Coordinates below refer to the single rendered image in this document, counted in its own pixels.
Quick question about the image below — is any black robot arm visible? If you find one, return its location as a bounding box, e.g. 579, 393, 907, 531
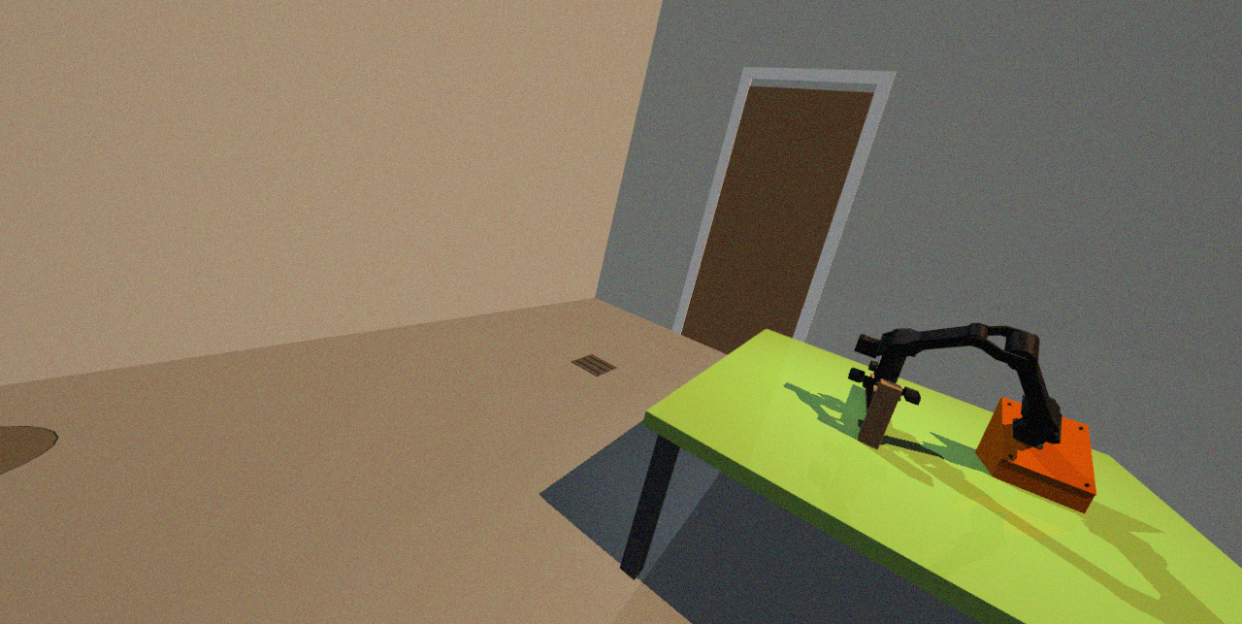
854, 323, 1062, 449

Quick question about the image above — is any wooden post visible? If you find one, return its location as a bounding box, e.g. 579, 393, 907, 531
858, 378, 902, 449

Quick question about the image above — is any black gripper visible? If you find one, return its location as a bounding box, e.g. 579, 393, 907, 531
848, 360, 922, 406

